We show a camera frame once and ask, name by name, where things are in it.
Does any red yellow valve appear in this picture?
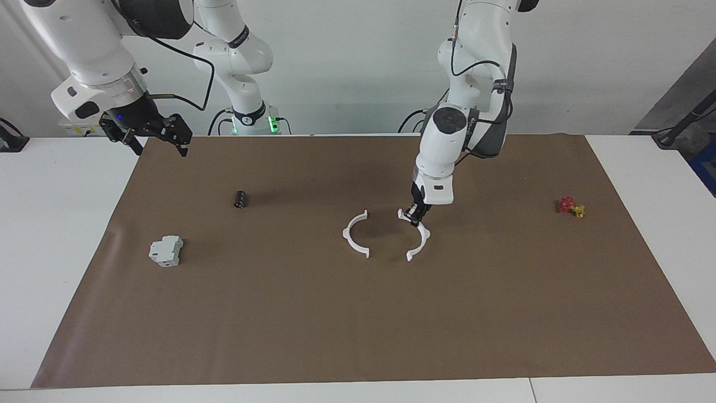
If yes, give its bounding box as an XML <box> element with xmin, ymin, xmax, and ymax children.
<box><xmin>556</xmin><ymin>196</ymin><xmax>586</xmax><ymax>219</ymax></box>

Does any white wall cable duct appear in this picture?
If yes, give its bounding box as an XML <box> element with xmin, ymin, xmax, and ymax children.
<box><xmin>0</xmin><ymin>3</ymin><xmax>56</xmax><ymax>76</ymax></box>

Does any white half pipe clamp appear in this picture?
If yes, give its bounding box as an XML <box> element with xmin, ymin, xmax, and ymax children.
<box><xmin>398</xmin><ymin>208</ymin><xmax>431</xmax><ymax>263</ymax></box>
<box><xmin>342</xmin><ymin>210</ymin><xmax>371</xmax><ymax>259</ymax></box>

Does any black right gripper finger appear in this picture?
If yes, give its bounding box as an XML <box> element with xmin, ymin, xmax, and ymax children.
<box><xmin>103</xmin><ymin>126</ymin><xmax>143</xmax><ymax>156</ymax></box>
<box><xmin>162</xmin><ymin>114</ymin><xmax>194</xmax><ymax>157</ymax></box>

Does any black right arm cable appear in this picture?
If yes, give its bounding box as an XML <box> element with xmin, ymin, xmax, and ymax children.
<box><xmin>112</xmin><ymin>0</ymin><xmax>216</xmax><ymax>110</ymax></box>

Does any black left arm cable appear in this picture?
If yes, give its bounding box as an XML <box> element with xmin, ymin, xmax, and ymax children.
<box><xmin>450</xmin><ymin>0</ymin><xmax>515</xmax><ymax>168</ymax></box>

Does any brown paper mat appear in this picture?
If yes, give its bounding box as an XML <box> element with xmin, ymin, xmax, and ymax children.
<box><xmin>31</xmin><ymin>133</ymin><xmax>716</xmax><ymax>388</ymax></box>

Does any black base cable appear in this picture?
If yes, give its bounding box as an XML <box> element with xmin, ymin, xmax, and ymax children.
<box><xmin>398</xmin><ymin>106</ymin><xmax>431</xmax><ymax>134</ymax></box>
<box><xmin>208</xmin><ymin>108</ymin><xmax>235</xmax><ymax>136</ymax></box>

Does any black tripod stand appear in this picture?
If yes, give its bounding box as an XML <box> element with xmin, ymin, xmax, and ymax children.
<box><xmin>652</xmin><ymin>92</ymin><xmax>716</xmax><ymax>147</ymax></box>

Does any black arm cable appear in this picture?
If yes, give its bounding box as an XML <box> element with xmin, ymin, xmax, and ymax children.
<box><xmin>112</xmin><ymin>0</ymin><xmax>216</xmax><ymax>110</ymax></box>
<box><xmin>450</xmin><ymin>0</ymin><xmax>515</xmax><ymax>168</ymax></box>

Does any grey circuit breaker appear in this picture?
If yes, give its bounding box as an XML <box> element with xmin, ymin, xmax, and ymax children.
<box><xmin>148</xmin><ymin>235</ymin><xmax>184</xmax><ymax>268</ymax></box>

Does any black clamp bracket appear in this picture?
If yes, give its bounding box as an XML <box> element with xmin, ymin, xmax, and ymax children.
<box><xmin>0</xmin><ymin>118</ymin><xmax>30</xmax><ymax>153</ymax></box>

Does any blue crate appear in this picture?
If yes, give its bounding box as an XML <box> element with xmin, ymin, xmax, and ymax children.
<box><xmin>691</xmin><ymin>143</ymin><xmax>716</xmax><ymax>196</ymax></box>

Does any white power strip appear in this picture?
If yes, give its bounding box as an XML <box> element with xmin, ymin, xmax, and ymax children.
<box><xmin>59</xmin><ymin>115</ymin><xmax>107</xmax><ymax>137</ymax></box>

